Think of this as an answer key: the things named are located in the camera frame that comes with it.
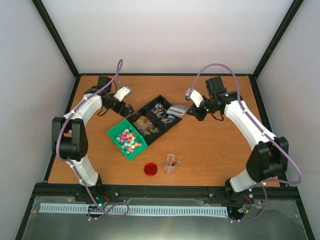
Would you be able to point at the clear plastic jar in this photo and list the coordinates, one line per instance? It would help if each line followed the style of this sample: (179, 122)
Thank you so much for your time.
(170, 163)

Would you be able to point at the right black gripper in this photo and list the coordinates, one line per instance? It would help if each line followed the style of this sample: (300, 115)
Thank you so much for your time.
(194, 112)

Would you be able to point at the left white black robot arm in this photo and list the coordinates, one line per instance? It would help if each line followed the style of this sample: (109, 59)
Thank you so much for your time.
(69, 138)

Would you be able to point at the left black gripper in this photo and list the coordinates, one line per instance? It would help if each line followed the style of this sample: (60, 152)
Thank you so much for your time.
(124, 113)

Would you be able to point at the light blue slotted cable duct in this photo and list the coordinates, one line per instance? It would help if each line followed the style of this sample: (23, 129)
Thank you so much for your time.
(136, 210)

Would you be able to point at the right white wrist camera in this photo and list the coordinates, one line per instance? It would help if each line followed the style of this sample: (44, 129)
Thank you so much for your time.
(194, 96)

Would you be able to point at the metal sheet panel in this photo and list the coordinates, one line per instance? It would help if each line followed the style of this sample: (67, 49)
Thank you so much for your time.
(272, 220)

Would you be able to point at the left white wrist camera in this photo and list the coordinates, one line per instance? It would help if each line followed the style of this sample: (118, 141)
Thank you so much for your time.
(122, 93)

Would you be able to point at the red jar lid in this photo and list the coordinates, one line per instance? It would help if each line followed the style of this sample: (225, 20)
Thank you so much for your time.
(150, 169)

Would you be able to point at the silver metal scoop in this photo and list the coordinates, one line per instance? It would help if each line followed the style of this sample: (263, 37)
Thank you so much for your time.
(177, 110)

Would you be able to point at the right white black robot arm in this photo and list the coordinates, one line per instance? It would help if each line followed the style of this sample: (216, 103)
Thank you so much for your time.
(267, 158)

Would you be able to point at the black bin with lollipops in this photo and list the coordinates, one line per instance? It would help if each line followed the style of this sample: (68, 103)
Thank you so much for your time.
(158, 107)

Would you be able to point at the green plastic candy bin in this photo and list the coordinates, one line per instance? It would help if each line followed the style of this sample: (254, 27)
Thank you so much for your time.
(127, 139)

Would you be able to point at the black aluminium frame rail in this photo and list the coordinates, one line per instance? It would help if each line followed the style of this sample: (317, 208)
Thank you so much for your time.
(119, 193)

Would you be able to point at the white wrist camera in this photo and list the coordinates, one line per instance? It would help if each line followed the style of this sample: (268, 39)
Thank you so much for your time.
(194, 96)
(122, 93)

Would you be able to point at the black bin with popsicle candies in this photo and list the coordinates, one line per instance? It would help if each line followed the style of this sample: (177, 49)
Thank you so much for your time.
(147, 125)

